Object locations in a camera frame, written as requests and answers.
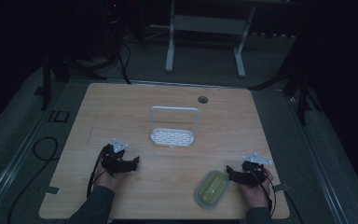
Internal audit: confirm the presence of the black floor cable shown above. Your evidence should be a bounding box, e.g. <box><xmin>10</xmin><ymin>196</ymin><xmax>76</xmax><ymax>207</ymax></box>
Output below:
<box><xmin>7</xmin><ymin>136</ymin><xmax>60</xmax><ymax>224</ymax></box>

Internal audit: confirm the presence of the left hand-held gripper cable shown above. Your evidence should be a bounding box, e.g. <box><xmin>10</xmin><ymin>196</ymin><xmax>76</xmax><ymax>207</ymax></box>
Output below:
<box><xmin>86</xmin><ymin>146</ymin><xmax>110</xmax><ymax>200</ymax></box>

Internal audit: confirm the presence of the green soap box with lid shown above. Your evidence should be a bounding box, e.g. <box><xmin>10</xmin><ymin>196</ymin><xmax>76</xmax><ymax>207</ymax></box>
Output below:
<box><xmin>194</xmin><ymin>169</ymin><xmax>231</xmax><ymax>210</ymax></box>

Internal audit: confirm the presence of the grey tape piece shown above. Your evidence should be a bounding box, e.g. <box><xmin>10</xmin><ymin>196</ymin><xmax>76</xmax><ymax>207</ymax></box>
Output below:
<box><xmin>44</xmin><ymin>185</ymin><xmax>61</xmax><ymax>196</ymax></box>
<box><xmin>272</xmin><ymin>182</ymin><xmax>291</xmax><ymax>192</ymax></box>

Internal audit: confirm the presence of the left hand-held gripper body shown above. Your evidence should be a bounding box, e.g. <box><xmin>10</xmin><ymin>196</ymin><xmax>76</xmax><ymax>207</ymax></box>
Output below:
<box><xmin>101</xmin><ymin>138</ymin><xmax>134</xmax><ymax>178</ymax></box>

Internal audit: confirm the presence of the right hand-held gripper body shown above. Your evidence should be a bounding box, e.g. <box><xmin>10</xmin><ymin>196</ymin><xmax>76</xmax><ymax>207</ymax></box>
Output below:
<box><xmin>237</xmin><ymin>152</ymin><xmax>274</xmax><ymax>189</ymax></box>

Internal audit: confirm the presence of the right hand-held gripper cable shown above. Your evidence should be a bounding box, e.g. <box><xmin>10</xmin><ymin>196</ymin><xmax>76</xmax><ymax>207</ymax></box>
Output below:
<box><xmin>251</xmin><ymin>169</ymin><xmax>278</xmax><ymax>217</ymax></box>

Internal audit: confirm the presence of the hand-held gripper cable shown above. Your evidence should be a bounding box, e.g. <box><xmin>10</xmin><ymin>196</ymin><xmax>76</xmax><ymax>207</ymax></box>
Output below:
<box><xmin>86</xmin><ymin>146</ymin><xmax>110</xmax><ymax>200</ymax></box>
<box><xmin>251</xmin><ymin>169</ymin><xmax>278</xmax><ymax>217</ymax></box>

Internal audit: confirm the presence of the white rack with handle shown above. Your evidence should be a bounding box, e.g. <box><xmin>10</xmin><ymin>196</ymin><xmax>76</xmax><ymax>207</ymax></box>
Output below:
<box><xmin>149</xmin><ymin>105</ymin><xmax>200</xmax><ymax>148</ymax></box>

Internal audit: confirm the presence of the white metal table frame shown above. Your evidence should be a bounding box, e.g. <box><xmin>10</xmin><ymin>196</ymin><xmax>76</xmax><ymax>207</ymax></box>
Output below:
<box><xmin>164</xmin><ymin>0</ymin><xmax>257</xmax><ymax>79</ymax></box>

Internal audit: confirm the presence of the black tripod stand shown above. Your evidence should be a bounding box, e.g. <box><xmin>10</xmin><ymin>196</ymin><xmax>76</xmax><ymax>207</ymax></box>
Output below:
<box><xmin>249</xmin><ymin>36</ymin><xmax>318</xmax><ymax>127</ymax></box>
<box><xmin>39</xmin><ymin>46</ymin><xmax>108</xmax><ymax>112</ymax></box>

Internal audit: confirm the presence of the person's right hand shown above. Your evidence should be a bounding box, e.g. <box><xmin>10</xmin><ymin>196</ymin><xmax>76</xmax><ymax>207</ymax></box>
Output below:
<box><xmin>240</xmin><ymin>168</ymin><xmax>275</xmax><ymax>209</ymax></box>

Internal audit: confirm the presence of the person's left hand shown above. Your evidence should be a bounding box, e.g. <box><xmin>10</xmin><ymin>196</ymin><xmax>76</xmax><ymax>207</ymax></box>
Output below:
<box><xmin>92</xmin><ymin>161</ymin><xmax>129</xmax><ymax>192</ymax></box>

